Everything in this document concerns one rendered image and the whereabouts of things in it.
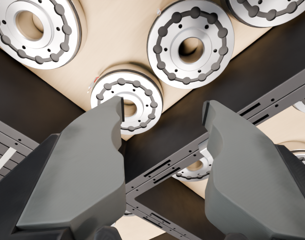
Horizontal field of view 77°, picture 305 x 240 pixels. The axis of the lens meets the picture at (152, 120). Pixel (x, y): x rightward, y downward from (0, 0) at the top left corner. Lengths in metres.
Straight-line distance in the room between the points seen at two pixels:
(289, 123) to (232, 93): 0.18
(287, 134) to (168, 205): 0.24
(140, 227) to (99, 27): 0.50
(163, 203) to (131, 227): 0.26
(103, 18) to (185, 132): 0.17
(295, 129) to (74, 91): 0.37
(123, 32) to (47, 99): 0.14
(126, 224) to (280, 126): 0.44
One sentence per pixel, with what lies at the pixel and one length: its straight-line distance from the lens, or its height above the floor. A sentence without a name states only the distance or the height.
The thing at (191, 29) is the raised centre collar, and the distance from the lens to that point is 0.23.
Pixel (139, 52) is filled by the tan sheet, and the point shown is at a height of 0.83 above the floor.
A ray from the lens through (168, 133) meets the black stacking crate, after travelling 0.26.
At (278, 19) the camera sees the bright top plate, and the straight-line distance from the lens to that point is 0.27.
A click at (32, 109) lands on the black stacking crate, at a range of 0.28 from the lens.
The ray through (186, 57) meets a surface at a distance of 0.26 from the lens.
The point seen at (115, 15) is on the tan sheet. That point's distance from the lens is 0.27.
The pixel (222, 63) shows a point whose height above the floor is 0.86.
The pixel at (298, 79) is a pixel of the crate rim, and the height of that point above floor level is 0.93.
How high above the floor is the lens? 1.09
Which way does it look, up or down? 55 degrees down
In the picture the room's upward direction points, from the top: 179 degrees counter-clockwise
